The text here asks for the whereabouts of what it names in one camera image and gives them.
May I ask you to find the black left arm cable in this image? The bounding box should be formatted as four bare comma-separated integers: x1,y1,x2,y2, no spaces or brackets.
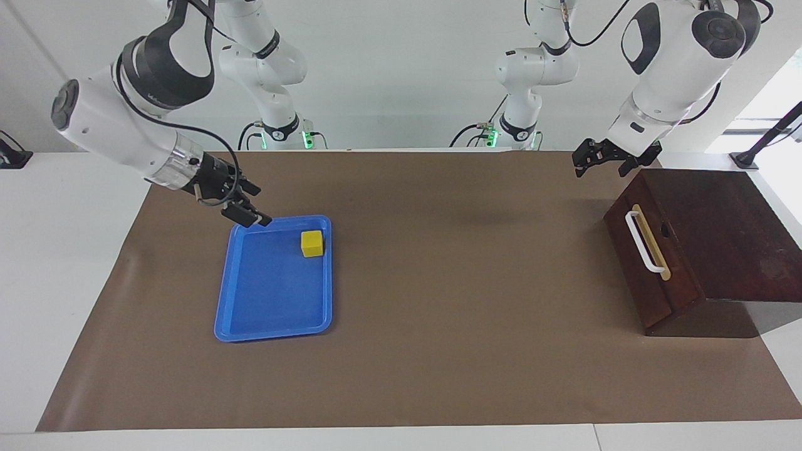
561,0,774,123

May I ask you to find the black base cable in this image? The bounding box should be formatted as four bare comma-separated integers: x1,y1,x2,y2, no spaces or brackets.
449,94,508,148
237,121,267,151

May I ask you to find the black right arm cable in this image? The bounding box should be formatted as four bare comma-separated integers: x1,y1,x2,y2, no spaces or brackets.
115,60,242,207

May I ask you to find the black clamp mount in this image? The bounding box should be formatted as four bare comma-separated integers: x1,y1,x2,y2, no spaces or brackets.
0,130,33,170

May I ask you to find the wooden drawer with white handle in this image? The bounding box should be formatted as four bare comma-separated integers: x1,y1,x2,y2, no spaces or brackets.
603,170,706,331

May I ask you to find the dark brown wooden cabinet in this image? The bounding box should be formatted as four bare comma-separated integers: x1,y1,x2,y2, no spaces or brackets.
603,168,802,339

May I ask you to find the black camera stand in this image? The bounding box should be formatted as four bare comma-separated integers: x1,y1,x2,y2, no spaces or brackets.
730,100,802,171

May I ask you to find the brown table mat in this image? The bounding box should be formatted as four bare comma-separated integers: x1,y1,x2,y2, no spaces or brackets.
36,150,802,433

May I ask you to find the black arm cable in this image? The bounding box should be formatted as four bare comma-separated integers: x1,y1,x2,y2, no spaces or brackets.
115,60,242,207
561,0,774,123

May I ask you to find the black left base cable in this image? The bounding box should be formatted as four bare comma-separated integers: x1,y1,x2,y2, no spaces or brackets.
449,94,508,148

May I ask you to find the black right base cable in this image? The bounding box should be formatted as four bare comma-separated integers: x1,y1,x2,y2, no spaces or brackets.
237,121,267,151

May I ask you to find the blue plastic tray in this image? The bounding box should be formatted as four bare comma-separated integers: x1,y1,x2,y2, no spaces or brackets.
214,215,333,343

